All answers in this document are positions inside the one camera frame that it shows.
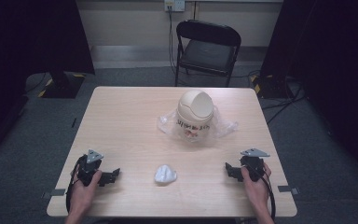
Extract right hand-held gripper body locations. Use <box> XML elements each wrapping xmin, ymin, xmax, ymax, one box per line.
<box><xmin>239</xmin><ymin>147</ymin><xmax>271</xmax><ymax>183</ymax></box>

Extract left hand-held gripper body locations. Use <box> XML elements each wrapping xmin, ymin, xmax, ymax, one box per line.
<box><xmin>76</xmin><ymin>148</ymin><xmax>104</xmax><ymax>188</ymax></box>

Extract person's right hand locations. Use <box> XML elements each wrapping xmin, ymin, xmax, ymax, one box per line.
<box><xmin>241</xmin><ymin>162</ymin><xmax>273</xmax><ymax>213</ymax></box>

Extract person's left hand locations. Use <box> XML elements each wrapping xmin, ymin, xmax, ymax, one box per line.
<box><xmin>68</xmin><ymin>168</ymin><xmax>103</xmax><ymax>218</ymax></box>

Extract clear plastic bag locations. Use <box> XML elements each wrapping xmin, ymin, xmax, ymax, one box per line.
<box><xmin>156</xmin><ymin>105</ymin><xmax>240</xmax><ymax>142</ymax></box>

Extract crumpled white tissue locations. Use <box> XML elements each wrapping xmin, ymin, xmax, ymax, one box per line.
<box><xmin>153</xmin><ymin>163</ymin><xmax>178</xmax><ymax>186</ymax></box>

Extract beige swing-lid trash can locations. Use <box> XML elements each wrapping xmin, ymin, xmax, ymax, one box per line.
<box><xmin>174</xmin><ymin>89</ymin><xmax>215</xmax><ymax>143</ymax></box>

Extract black stand base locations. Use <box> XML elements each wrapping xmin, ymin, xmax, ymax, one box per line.
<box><xmin>249</xmin><ymin>74</ymin><xmax>295</xmax><ymax>101</ymax></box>
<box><xmin>37</xmin><ymin>69</ymin><xmax>87</xmax><ymax>100</ymax></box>

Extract black folding chair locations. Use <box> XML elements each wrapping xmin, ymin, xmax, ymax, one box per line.
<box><xmin>173</xmin><ymin>19</ymin><xmax>242</xmax><ymax>89</ymax></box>

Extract black curtain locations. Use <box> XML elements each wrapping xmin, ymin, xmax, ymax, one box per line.
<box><xmin>259</xmin><ymin>0</ymin><xmax>358</xmax><ymax>188</ymax></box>
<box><xmin>0</xmin><ymin>0</ymin><xmax>96</xmax><ymax>162</ymax></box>

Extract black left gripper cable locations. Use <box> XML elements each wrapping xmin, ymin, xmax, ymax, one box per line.
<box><xmin>65</xmin><ymin>157</ymin><xmax>85</xmax><ymax>216</ymax></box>

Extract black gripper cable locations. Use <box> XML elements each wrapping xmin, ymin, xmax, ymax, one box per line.
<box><xmin>65</xmin><ymin>157</ymin><xmax>85</xmax><ymax>216</ymax></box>
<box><xmin>251</xmin><ymin>166</ymin><xmax>277</xmax><ymax>222</ymax></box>

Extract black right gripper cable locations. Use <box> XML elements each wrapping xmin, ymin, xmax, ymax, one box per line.
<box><xmin>251</xmin><ymin>166</ymin><xmax>277</xmax><ymax>222</ymax></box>

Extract black floor cables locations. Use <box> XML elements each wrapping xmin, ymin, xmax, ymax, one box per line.
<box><xmin>247</xmin><ymin>69</ymin><xmax>307</xmax><ymax>125</ymax></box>

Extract black wall outlet cable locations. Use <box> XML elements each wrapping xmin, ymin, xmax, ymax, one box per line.
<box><xmin>167</xmin><ymin>5</ymin><xmax>179</xmax><ymax>77</ymax></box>

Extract white wall outlet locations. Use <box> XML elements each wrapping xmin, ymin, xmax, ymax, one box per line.
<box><xmin>163</xmin><ymin>0</ymin><xmax>186</xmax><ymax>13</ymax></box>

